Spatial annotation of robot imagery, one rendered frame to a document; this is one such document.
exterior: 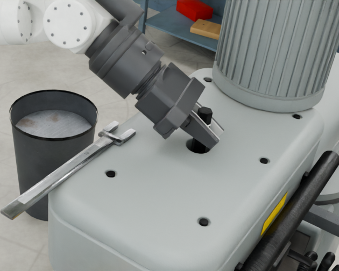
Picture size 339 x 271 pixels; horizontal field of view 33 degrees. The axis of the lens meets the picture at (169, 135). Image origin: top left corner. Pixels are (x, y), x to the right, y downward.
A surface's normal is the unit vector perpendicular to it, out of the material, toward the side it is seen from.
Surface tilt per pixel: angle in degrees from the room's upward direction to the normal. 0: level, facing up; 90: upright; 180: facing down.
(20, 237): 0
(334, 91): 0
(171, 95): 30
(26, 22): 78
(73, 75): 0
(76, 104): 86
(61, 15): 73
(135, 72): 66
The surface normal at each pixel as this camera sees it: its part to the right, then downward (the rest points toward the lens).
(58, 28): -0.11, 0.30
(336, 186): 0.12, -0.81
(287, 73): 0.07, 0.59
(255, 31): -0.57, 0.42
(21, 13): 0.99, -0.01
